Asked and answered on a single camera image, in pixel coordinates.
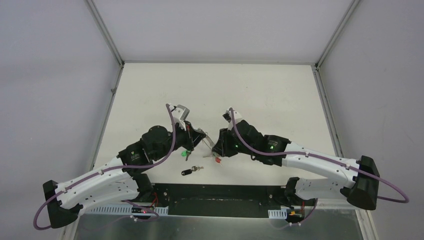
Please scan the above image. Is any large keyring with keys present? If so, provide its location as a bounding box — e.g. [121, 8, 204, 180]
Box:
[197, 128, 222, 166]

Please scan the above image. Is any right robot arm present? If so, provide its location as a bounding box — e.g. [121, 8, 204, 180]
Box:
[212, 120, 380, 211]

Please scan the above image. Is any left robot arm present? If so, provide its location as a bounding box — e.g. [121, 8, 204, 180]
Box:
[42, 121, 207, 229]

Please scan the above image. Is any green tagged key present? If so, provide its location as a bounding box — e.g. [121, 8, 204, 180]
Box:
[181, 150, 192, 161]

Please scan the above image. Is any black tagged key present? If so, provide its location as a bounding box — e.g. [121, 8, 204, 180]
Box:
[181, 166, 204, 176]

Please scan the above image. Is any left controller board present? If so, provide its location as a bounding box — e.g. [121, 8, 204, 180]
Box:
[131, 206, 154, 214]

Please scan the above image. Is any controller board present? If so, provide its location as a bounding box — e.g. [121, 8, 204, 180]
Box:
[131, 206, 154, 214]
[286, 209, 305, 224]

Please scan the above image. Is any right controller board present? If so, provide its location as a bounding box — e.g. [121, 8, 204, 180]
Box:
[286, 209, 305, 224]

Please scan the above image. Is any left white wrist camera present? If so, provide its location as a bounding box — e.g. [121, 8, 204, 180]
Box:
[171, 104, 190, 128]

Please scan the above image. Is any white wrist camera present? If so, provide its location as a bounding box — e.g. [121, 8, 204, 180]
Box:
[171, 104, 190, 128]
[222, 109, 244, 124]

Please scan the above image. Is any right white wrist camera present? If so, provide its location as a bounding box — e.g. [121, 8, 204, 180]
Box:
[222, 109, 244, 124]

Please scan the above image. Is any aluminium frame rail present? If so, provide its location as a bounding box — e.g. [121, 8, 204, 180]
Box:
[70, 181, 369, 211]

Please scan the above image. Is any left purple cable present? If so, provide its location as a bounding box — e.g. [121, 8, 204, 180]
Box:
[33, 103, 177, 231]

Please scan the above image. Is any purple cable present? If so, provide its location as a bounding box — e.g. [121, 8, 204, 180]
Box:
[228, 107, 410, 226]
[33, 103, 177, 231]

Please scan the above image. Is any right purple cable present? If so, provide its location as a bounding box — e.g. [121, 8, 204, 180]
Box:
[228, 107, 410, 226]

